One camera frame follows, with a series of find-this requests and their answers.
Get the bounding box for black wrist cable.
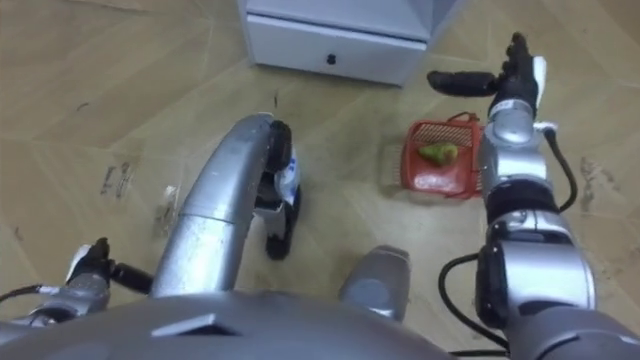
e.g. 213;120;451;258
533;121;579;214
0;283;61;304

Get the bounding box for robot legs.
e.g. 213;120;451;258
149;112;412;323

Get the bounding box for red plastic basket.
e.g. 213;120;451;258
399;111;485;200

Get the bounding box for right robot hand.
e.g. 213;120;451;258
426;31;548;119

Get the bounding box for white drawer cabinet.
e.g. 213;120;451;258
236;0;469;87

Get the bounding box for green pear soft toy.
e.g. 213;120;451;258
417;142;460;167

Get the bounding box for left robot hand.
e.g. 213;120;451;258
65;236;154;295

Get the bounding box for robot body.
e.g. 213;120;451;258
0;291;456;360

